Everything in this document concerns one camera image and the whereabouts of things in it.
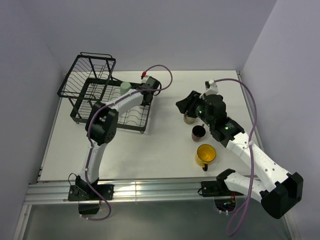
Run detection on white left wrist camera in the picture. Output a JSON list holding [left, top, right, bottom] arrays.
[[140, 71, 150, 84]]

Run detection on pale green cup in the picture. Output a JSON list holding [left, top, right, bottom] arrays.
[[120, 81, 132, 96]]

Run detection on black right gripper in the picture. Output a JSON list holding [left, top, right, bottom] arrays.
[[175, 90, 214, 127]]

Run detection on yellow mug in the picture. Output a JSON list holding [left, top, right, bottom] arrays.
[[195, 144, 217, 172]]

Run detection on black box under rail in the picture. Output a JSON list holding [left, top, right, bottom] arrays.
[[78, 203, 100, 215]]

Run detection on aluminium mounting rail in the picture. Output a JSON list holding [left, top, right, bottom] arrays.
[[24, 174, 261, 206]]

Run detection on black wire dish rack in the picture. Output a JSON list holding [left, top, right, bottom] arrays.
[[57, 52, 154, 135]]

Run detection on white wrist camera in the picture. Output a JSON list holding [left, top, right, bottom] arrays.
[[199, 79, 219, 100], [140, 71, 150, 84]]

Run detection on speckled beige cup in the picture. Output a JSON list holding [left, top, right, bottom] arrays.
[[183, 114, 196, 125]]

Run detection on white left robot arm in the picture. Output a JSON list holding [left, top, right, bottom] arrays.
[[67, 76, 162, 202]]

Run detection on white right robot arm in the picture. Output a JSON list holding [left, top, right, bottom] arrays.
[[175, 91, 304, 219]]

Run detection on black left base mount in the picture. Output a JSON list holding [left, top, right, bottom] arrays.
[[67, 176, 114, 202]]

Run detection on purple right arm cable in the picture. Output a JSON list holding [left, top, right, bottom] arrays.
[[216, 78, 261, 237]]

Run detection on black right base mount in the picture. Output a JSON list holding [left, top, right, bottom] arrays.
[[197, 180, 224, 197]]

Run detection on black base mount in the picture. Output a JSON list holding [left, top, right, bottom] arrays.
[[67, 176, 114, 202], [197, 180, 224, 197]]

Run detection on dark maroon mug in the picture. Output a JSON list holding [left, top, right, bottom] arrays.
[[191, 123, 206, 142]]

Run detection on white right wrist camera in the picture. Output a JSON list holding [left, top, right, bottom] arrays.
[[199, 79, 219, 100]]

